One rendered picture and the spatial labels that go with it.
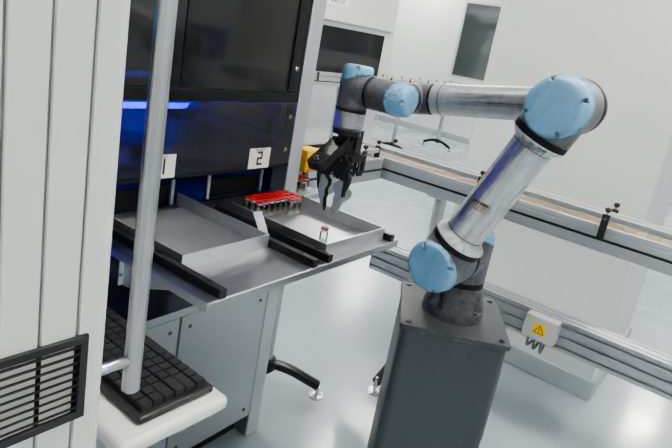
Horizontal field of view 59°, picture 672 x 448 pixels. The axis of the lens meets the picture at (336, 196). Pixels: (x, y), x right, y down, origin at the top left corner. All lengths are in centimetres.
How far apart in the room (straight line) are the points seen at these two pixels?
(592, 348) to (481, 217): 118
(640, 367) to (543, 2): 157
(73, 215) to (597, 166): 239
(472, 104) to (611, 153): 148
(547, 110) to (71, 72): 82
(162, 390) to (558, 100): 84
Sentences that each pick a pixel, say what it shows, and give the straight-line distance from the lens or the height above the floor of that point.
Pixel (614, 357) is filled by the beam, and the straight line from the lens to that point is 234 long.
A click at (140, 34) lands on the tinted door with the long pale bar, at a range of 140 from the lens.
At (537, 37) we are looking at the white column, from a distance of 290.
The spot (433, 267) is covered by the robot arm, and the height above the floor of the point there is 96.
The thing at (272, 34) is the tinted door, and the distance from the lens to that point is 167.
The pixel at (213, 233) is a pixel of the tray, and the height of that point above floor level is 88.
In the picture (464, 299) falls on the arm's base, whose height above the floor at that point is 85.
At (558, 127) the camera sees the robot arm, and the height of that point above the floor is 131.
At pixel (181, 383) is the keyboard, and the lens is 102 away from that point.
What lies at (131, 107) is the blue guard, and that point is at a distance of 140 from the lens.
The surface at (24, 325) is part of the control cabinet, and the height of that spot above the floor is 104.
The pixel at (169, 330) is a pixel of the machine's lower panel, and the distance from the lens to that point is 172.
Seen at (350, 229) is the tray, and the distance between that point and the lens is 166.
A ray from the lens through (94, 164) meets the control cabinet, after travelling 71.
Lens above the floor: 140
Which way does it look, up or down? 15 degrees down
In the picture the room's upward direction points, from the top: 10 degrees clockwise
